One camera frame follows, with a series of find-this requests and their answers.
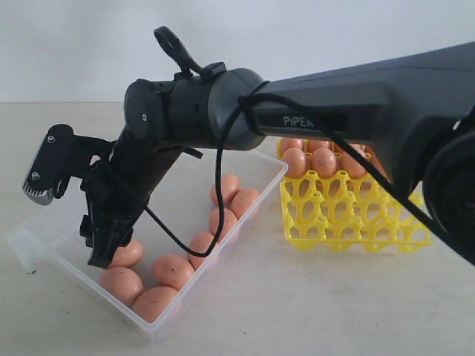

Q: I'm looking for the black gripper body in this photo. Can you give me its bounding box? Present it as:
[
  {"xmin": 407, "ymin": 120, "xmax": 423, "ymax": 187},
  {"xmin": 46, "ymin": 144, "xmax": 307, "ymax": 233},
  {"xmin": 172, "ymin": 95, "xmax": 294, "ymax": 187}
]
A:
[{"xmin": 81, "ymin": 159, "xmax": 150, "ymax": 226}]

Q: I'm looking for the clear plastic storage box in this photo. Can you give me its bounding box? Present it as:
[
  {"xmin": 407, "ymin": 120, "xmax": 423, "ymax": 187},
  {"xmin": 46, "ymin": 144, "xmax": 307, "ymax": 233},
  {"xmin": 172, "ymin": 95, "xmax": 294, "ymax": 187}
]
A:
[{"xmin": 5, "ymin": 150, "xmax": 287, "ymax": 342}]

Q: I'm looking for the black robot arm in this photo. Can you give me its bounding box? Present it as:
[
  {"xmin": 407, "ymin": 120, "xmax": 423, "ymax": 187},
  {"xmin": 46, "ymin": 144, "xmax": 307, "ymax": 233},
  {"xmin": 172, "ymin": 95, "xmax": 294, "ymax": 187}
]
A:
[{"xmin": 80, "ymin": 43, "xmax": 474, "ymax": 268}]

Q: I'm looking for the yellow plastic egg tray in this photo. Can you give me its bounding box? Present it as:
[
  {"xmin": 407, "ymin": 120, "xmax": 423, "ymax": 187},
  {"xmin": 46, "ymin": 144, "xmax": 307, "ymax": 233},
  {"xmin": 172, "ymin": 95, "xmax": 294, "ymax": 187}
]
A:
[{"xmin": 277, "ymin": 136, "xmax": 433, "ymax": 254}]

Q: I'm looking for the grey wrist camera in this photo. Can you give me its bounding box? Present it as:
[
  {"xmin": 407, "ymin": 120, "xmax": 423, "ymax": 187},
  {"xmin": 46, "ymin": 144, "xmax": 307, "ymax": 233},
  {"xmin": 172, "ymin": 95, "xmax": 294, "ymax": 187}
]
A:
[{"xmin": 22, "ymin": 124, "xmax": 113, "ymax": 205}]

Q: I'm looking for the black cable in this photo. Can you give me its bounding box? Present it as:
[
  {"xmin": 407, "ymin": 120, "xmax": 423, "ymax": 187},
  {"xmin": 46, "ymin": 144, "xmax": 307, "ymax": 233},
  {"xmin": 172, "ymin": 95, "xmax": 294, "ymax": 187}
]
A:
[{"xmin": 55, "ymin": 26, "xmax": 450, "ymax": 257}]

